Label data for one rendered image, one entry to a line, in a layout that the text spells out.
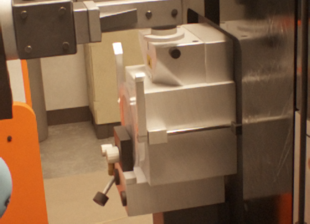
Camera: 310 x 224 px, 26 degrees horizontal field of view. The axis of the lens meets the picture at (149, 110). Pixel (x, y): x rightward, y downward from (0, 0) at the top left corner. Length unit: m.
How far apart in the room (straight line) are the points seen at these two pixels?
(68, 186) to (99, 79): 2.15
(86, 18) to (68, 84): 3.64
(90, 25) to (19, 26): 0.06
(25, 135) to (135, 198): 0.39
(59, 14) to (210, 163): 0.21
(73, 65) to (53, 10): 3.62
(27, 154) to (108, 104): 2.87
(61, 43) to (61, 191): 1.15
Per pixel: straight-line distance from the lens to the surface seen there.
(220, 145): 0.66
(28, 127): 1.03
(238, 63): 0.64
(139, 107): 0.62
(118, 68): 0.73
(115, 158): 0.68
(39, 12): 0.58
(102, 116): 3.91
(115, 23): 0.60
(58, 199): 1.68
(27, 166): 1.05
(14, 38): 0.61
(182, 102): 0.64
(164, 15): 0.62
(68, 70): 4.20
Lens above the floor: 1.44
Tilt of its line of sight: 19 degrees down
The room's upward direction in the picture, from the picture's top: 3 degrees counter-clockwise
